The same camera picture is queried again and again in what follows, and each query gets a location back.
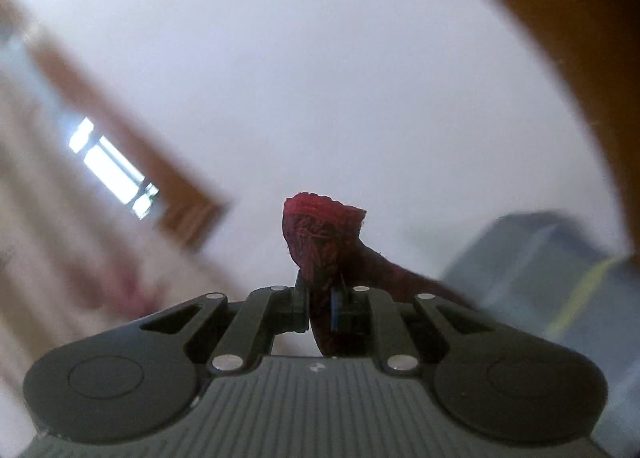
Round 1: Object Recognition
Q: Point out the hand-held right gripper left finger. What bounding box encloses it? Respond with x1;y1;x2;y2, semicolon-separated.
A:
140;270;311;373

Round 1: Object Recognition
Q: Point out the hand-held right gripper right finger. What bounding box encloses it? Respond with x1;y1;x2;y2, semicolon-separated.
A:
329;283;497;373

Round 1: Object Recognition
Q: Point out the dark red knit garment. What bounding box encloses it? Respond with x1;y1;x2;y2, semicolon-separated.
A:
282;193;473;359

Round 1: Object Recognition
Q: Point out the grey checked blanket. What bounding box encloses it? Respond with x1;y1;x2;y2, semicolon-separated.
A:
439;210;640;458

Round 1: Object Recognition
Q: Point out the bright window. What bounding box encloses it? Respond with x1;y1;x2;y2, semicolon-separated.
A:
67;116;161;220

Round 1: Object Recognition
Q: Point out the wooden door frame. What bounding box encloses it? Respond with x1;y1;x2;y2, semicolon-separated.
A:
0;0;237;250

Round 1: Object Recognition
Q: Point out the wooden frame rail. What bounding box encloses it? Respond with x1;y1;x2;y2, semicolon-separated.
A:
434;0;640;259

